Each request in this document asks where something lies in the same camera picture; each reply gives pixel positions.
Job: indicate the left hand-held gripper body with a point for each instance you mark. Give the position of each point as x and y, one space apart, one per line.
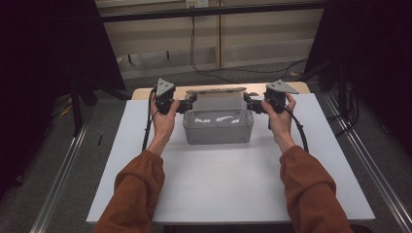
164 95

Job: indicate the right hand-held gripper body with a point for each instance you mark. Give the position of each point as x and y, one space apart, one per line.
278 93

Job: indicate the grey transparent box lid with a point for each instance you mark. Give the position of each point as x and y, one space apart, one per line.
218 98

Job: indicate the grey transparent plastic box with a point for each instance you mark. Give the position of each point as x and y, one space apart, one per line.
218 131

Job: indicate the person's left hand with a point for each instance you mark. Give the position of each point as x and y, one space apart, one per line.
163 123

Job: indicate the person's right hand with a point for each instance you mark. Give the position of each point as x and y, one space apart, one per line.
280 124

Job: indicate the light wooden table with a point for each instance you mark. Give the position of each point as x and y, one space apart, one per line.
142 93

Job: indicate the black metal stand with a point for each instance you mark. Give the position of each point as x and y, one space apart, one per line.
77 106

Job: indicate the black curtain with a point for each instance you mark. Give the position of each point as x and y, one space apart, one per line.
42 64
372 58

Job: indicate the metal floor rail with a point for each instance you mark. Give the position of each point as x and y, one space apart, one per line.
375 174
61 174

